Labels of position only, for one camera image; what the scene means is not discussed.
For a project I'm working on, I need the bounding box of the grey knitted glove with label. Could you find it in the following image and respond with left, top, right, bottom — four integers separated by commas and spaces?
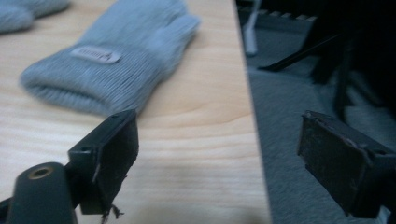
19, 0, 202, 117

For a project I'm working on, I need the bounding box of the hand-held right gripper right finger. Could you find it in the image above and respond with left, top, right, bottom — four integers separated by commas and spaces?
297, 109, 396, 219

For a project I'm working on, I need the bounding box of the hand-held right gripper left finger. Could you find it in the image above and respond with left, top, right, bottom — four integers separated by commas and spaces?
67, 108, 140, 220

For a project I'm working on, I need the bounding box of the white cable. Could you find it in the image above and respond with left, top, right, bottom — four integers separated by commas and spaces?
242, 0, 263, 57

